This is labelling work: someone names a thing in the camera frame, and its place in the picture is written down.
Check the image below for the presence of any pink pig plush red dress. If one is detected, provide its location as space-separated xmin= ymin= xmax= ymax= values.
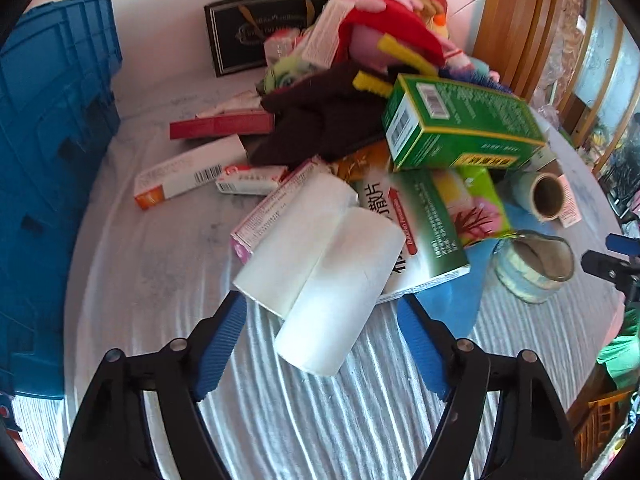
xmin=332 ymin=0 xmax=474 ymax=75

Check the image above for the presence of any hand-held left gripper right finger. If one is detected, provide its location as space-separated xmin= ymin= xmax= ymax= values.
xmin=397 ymin=294 xmax=583 ymax=480

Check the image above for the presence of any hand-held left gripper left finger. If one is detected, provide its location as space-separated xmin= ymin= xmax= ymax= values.
xmin=60 ymin=290 xmax=248 ymax=480

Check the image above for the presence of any small pink white box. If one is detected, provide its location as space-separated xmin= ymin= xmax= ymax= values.
xmin=263 ymin=29 xmax=301 ymax=66

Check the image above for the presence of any brown teddy bear plush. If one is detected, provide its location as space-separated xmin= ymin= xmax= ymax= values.
xmin=390 ymin=0 xmax=449 ymax=18

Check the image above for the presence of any green plastic container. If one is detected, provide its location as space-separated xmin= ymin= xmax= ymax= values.
xmin=594 ymin=332 xmax=640 ymax=392

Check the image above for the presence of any pink white carton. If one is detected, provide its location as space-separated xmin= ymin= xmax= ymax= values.
xmin=229 ymin=155 xmax=334 ymax=264

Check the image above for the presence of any wooden stool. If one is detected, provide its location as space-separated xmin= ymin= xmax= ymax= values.
xmin=574 ymin=387 xmax=637 ymax=472

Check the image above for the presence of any dark blue feather duster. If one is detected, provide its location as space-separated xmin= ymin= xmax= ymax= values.
xmin=438 ymin=67 xmax=512 ymax=95

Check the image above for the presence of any white green flat box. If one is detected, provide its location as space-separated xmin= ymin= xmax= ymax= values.
xmin=349 ymin=167 xmax=471 ymax=306

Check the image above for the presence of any floral rolled cloth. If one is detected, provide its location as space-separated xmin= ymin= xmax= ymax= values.
xmin=549 ymin=0 xmax=592 ymax=87

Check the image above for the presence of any orange brown packet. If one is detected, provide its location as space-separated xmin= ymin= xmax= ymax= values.
xmin=334 ymin=142 xmax=394 ymax=181

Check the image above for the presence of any long white red print box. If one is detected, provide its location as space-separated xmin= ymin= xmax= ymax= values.
xmin=299 ymin=0 xmax=349 ymax=69

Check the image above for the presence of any white orange box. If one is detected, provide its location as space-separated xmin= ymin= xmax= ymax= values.
xmin=133 ymin=133 xmax=247 ymax=211

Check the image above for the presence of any dark brown plush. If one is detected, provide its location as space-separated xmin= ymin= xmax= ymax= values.
xmin=248 ymin=59 xmax=396 ymax=169

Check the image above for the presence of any black gift box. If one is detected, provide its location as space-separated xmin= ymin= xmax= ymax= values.
xmin=203 ymin=0 xmax=336 ymax=79

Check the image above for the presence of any wooden glass partition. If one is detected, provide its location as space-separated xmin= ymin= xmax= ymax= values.
xmin=564 ymin=0 xmax=640 ymax=202

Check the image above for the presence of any teal plush toy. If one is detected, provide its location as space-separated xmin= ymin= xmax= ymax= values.
xmin=469 ymin=57 xmax=501 ymax=81

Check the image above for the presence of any crushed light blue tape roll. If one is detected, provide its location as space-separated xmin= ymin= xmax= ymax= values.
xmin=494 ymin=229 xmax=576 ymax=304

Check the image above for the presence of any green carton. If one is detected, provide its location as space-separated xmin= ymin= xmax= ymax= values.
xmin=382 ymin=73 xmax=547 ymax=172

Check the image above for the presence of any cardboard core tape roll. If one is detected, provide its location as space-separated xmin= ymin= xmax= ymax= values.
xmin=509 ymin=170 xmax=566 ymax=222

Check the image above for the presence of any white grey box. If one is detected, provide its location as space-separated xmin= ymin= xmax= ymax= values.
xmin=522 ymin=144 xmax=564 ymax=174

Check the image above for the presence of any white paper roll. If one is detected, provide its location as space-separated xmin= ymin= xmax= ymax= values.
xmin=273 ymin=205 xmax=407 ymax=377
xmin=232 ymin=175 xmax=359 ymax=319

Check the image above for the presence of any wooden wall frame post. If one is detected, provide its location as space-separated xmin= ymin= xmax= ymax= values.
xmin=472 ymin=0 xmax=569 ymax=112

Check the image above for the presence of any white striped tablecloth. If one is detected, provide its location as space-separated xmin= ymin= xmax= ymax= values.
xmin=20 ymin=57 xmax=627 ymax=480

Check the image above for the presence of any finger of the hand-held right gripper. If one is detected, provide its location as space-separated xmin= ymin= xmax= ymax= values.
xmin=606 ymin=234 xmax=640 ymax=257
xmin=582 ymin=251 xmax=640 ymax=303

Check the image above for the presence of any blue plastic storage crate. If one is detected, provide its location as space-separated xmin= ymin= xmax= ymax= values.
xmin=0 ymin=0 xmax=124 ymax=401

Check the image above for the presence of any light green plush toy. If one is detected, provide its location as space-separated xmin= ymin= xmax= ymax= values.
xmin=262 ymin=54 xmax=321 ymax=94

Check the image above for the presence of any small white red box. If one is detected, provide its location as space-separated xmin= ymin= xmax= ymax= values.
xmin=215 ymin=164 xmax=290 ymax=196

